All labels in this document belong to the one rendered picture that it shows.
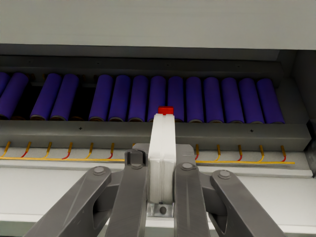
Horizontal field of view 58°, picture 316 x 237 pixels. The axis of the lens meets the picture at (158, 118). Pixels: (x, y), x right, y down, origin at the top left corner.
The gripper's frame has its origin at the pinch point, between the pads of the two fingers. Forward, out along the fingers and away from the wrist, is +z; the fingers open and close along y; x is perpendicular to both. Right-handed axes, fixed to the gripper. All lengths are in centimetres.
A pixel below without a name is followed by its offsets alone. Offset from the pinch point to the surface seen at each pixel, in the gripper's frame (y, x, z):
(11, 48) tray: -18.5, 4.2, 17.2
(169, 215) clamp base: 0.7, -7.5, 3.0
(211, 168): 4.5, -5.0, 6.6
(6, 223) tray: -13.6, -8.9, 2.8
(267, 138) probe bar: 9.7, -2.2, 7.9
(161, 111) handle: -0.2, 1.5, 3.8
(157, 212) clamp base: -0.3, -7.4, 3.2
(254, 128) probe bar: 8.6, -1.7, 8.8
